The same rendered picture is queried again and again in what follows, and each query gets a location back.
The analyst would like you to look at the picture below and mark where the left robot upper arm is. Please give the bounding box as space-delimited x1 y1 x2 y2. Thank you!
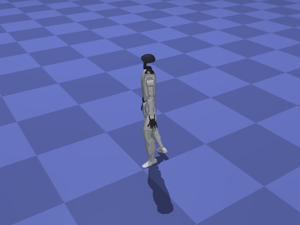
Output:
146 77 155 103

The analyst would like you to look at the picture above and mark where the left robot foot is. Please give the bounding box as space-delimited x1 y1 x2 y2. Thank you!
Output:
142 158 157 168

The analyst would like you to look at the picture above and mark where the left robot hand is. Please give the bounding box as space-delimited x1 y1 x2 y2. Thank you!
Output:
147 116 158 129

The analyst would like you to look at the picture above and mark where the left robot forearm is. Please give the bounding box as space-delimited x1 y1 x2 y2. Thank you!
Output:
148 98 154 120

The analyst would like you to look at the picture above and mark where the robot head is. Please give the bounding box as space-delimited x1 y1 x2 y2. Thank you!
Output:
141 54 155 74

